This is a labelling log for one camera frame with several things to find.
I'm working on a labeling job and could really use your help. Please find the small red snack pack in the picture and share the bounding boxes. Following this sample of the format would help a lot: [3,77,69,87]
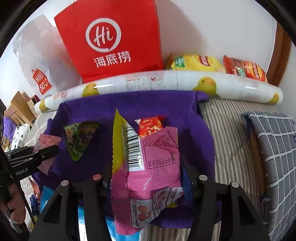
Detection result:
[134,115,166,138]

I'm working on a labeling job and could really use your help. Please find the purple cloth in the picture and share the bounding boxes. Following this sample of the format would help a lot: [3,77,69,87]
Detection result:
[4,117,16,142]

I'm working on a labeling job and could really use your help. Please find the grey checked folded cloth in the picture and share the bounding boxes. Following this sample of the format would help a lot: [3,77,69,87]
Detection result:
[241,111,295,240]

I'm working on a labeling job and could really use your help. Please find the white Miniso plastic bag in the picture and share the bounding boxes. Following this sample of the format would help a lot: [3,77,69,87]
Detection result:
[13,15,82,99]

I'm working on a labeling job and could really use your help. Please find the patterned book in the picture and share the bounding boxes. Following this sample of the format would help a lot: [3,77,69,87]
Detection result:
[27,95,41,118]

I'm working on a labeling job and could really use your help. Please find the blue tissue pack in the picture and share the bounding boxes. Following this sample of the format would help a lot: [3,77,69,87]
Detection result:
[30,182,148,240]

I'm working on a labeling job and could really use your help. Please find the yellow chips bag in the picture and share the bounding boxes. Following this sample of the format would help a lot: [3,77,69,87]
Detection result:
[166,54,226,73]

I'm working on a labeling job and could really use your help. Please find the white black dotted pillow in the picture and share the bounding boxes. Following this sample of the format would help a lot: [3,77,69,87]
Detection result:
[11,123,31,150]

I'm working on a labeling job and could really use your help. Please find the red Haidilao paper bag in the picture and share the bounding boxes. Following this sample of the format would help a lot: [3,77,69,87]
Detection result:
[54,1,164,83]

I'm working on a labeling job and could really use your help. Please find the pink yellow candy bag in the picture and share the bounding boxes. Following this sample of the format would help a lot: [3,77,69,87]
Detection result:
[111,111,184,235]

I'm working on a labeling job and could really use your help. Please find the orange chips bag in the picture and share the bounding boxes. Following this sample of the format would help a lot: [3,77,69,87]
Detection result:
[223,55,268,83]

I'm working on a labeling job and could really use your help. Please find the person's left hand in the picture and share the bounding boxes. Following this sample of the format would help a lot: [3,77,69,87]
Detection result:
[1,184,26,225]

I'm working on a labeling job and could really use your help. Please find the dark blue snack pack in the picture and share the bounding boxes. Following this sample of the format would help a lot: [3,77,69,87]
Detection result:
[30,194,40,218]

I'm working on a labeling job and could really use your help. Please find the lemon print rolled mat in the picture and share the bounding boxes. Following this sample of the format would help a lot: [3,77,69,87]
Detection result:
[35,70,283,114]

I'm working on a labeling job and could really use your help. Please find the green triangular snack pack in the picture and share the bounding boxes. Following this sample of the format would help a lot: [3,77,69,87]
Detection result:
[64,121,100,161]

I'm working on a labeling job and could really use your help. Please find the brown wooden door frame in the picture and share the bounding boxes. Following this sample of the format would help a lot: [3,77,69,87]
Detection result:
[266,22,291,86]

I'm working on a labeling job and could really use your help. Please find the pink snack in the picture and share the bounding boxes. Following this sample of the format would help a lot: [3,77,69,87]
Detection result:
[33,133,62,176]

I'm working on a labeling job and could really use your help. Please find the purple towel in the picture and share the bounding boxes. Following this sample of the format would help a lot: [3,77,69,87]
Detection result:
[32,90,216,229]

